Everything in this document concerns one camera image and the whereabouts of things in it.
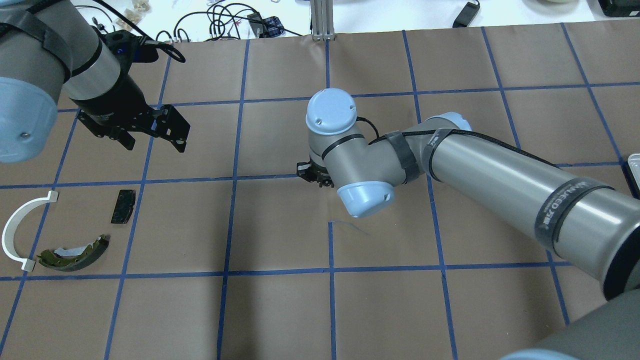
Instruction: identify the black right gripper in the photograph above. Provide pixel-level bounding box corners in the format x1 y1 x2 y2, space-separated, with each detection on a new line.
295 159 335 188

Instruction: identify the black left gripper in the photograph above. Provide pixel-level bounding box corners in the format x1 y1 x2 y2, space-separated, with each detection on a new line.
72 30 191 153

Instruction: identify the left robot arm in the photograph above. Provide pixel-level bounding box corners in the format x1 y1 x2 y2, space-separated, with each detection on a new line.
0 0 191 164

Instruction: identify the silver metal tray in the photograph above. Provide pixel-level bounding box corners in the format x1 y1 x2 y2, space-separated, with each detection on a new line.
626 153 640 189

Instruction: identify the black brake pad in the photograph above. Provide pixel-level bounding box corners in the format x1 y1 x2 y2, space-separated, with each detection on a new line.
110 189 137 224

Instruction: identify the olive brake shoe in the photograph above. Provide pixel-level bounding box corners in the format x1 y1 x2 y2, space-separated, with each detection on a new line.
37 234 110 272

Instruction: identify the white curved plastic part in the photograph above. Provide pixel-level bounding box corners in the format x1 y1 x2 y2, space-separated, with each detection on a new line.
1 190 59 272

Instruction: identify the black power adapter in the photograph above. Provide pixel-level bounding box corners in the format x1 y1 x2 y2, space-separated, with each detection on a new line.
452 0 482 28

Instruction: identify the aluminium frame post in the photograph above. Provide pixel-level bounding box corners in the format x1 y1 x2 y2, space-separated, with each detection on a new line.
310 0 336 41

